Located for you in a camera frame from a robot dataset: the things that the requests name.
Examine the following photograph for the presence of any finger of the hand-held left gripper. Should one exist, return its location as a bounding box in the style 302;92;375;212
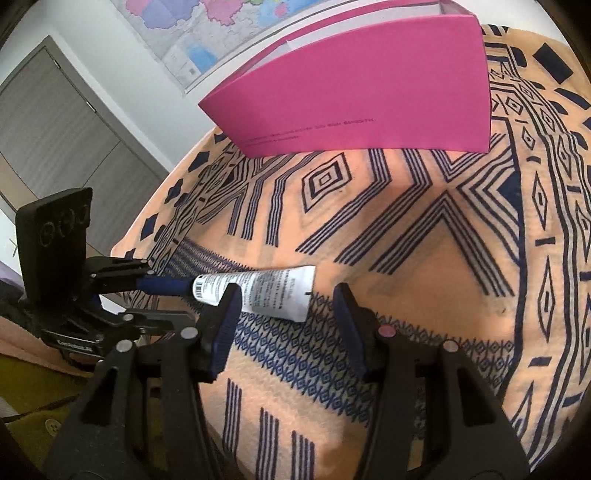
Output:
85;257;195;297
99;309;202;344

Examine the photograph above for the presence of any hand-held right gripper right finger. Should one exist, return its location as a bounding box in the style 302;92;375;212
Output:
333;282;532;480

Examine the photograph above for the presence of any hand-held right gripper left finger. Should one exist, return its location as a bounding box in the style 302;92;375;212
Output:
48;282;243;480

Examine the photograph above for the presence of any white printed tube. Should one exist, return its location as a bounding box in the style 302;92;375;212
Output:
191;265;318;323

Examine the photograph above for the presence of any pink cardboard box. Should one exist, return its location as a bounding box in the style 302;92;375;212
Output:
198;0;491;158

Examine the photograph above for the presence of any orange patterned blanket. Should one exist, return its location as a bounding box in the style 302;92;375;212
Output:
111;25;591;480

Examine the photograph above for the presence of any grey door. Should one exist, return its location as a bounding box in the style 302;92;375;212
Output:
0;34;171;217

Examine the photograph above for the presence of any olive green cloth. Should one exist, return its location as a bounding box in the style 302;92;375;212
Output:
0;353;95;462

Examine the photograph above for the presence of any colourful wall map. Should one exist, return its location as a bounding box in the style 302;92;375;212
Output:
111;0;393;95

